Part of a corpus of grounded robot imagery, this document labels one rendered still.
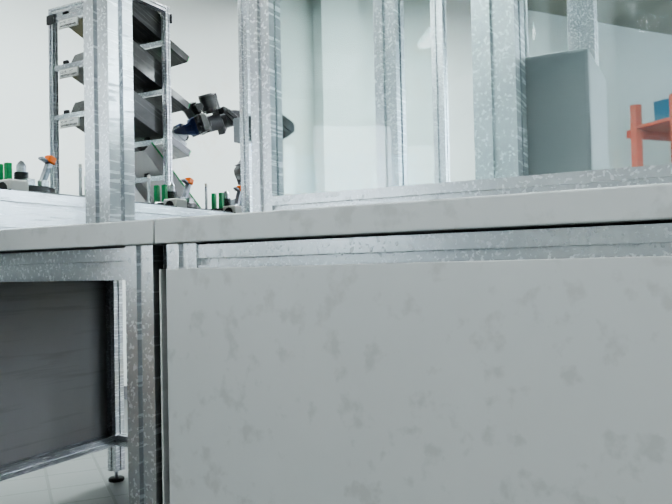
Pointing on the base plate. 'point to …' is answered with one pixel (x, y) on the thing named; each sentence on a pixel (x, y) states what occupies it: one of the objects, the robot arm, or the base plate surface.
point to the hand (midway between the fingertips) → (179, 131)
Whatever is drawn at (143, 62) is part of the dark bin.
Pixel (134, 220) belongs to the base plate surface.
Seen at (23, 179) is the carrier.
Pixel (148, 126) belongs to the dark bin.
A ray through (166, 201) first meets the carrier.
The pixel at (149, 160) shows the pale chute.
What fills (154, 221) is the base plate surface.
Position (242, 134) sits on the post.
